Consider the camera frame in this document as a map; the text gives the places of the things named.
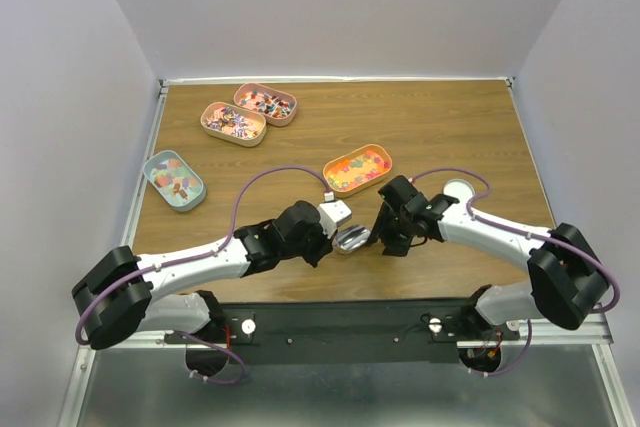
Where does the purple cable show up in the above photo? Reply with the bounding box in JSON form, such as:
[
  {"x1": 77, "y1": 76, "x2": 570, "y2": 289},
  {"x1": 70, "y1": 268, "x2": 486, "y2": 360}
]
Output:
[
  {"x1": 74, "y1": 165, "x2": 337, "y2": 386},
  {"x1": 409, "y1": 166, "x2": 623, "y2": 379}
]

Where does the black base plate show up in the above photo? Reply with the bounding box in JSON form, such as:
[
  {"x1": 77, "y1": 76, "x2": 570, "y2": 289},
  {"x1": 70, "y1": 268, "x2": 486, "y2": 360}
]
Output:
[{"x1": 214, "y1": 298, "x2": 481, "y2": 367}]

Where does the white round lid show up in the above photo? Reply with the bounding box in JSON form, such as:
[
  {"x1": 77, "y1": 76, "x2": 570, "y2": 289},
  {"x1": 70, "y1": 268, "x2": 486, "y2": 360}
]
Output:
[{"x1": 443, "y1": 179, "x2": 475, "y2": 201}]

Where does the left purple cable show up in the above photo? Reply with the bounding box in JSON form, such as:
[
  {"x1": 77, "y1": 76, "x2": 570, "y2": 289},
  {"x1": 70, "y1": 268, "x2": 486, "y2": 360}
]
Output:
[{"x1": 74, "y1": 165, "x2": 337, "y2": 386}]

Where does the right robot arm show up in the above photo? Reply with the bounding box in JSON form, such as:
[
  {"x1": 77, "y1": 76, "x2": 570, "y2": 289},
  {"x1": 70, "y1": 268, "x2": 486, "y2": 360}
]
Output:
[{"x1": 367, "y1": 176, "x2": 613, "y2": 339}]

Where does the pink candy tray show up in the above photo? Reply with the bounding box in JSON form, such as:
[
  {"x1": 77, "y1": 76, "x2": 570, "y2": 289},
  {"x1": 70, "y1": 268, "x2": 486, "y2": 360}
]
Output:
[{"x1": 233, "y1": 83, "x2": 298, "y2": 127}]

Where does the metal scoop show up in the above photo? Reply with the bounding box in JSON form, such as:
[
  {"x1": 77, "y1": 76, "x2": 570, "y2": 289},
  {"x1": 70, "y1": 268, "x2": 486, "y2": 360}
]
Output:
[{"x1": 333, "y1": 224, "x2": 371, "y2": 255}]

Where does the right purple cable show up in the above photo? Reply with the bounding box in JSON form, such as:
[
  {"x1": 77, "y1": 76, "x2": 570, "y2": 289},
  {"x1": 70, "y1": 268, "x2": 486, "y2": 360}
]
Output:
[{"x1": 409, "y1": 166, "x2": 623, "y2": 379}]

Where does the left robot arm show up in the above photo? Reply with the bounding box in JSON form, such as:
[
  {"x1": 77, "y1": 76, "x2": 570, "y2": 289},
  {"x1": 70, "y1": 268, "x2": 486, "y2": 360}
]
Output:
[{"x1": 72, "y1": 200, "x2": 352, "y2": 350}]

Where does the beige candy tray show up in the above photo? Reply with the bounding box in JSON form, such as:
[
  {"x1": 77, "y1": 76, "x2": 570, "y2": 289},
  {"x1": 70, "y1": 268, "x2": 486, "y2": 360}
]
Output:
[{"x1": 200, "y1": 102, "x2": 267, "y2": 147}]

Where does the orange candy tray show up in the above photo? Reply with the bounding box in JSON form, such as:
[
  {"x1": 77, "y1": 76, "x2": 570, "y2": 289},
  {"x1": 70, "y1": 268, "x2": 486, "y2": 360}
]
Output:
[{"x1": 322, "y1": 144, "x2": 393, "y2": 198}]

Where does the grey candy tray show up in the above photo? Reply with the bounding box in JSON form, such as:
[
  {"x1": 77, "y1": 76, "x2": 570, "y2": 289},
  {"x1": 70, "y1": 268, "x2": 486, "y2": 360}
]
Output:
[{"x1": 143, "y1": 150, "x2": 207, "y2": 212}]

